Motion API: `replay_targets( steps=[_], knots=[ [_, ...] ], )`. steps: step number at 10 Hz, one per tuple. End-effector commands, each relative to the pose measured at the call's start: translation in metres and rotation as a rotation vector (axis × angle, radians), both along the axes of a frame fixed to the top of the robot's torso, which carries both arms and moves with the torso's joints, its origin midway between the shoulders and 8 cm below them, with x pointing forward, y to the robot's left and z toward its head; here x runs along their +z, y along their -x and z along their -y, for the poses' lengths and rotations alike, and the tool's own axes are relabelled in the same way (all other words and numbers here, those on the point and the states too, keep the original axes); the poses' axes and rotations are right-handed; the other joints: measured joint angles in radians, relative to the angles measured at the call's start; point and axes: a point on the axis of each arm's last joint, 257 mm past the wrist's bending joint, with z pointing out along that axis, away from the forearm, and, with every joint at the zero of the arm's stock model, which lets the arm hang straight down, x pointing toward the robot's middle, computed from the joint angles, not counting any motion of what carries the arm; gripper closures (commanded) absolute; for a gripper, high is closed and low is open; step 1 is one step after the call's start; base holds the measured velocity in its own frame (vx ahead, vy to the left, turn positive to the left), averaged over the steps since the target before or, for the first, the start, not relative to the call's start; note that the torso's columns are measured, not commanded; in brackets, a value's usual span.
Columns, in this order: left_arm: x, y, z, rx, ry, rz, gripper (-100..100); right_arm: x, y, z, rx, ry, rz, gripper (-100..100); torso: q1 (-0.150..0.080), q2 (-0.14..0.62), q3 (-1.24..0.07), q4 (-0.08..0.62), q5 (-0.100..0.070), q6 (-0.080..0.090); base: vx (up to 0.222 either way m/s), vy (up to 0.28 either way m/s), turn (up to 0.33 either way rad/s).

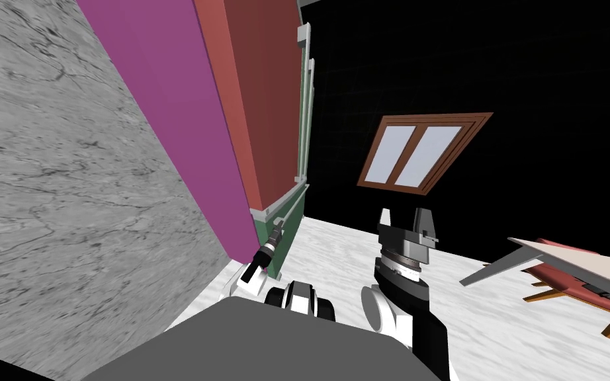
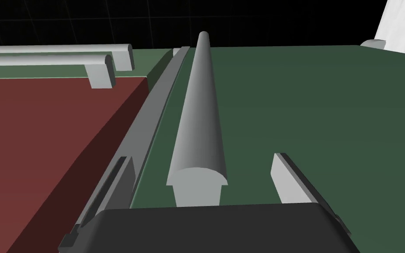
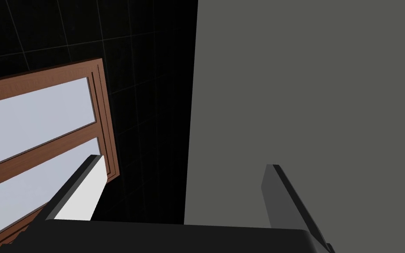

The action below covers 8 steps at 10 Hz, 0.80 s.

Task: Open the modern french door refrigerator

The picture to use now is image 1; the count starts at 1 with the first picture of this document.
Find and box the red table with wooden legs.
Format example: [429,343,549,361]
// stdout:
[458,237,610,339]

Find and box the white long bar handle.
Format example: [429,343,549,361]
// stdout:
[296,23,316,184]

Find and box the green drawer front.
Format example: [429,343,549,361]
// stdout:
[254,186,309,281]

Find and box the brown framed window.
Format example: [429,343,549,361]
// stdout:
[356,111,494,196]

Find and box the green cupboard door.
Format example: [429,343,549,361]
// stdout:
[294,21,316,184]

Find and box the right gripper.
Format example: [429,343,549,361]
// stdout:
[376,207,439,265]

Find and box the white drawer bar handle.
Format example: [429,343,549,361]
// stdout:
[249,179,310,224]

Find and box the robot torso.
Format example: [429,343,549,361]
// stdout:
[79,280,443,381]

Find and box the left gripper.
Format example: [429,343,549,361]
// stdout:
[263,220,286,257]

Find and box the red-brown cabinet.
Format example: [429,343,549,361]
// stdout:
[193,0,306,212]

